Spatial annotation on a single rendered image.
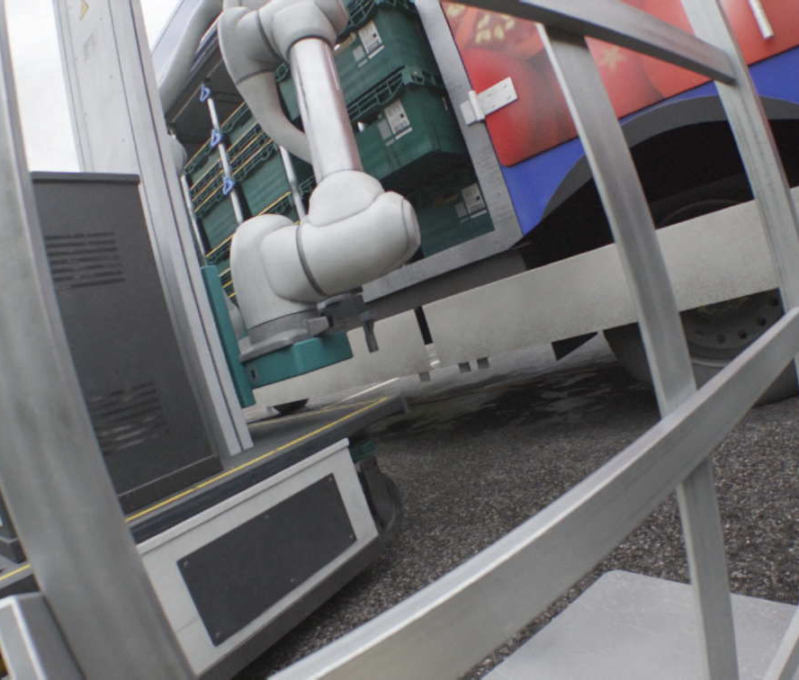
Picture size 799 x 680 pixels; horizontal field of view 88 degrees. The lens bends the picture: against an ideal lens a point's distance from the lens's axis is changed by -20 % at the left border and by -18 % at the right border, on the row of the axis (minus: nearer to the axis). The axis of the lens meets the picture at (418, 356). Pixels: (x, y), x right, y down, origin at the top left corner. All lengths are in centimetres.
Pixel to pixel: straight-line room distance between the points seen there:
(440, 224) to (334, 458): 102
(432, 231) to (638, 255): 148
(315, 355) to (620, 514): 78
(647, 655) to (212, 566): 58
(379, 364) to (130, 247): 110
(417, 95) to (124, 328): 103
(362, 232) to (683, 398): 72
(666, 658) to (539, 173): 112
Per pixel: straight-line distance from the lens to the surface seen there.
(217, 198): 273
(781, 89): 128
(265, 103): 131
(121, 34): 127
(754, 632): 68
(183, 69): 158
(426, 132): 144
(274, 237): 98
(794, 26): 132
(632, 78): 132
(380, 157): 153
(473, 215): 164
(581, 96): 29
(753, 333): 148
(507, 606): 18
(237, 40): 133
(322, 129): 107
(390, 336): 168
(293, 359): 92
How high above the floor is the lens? 45
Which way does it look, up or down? 3 degrees down
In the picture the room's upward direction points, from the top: 17 degrees counter-clockwise
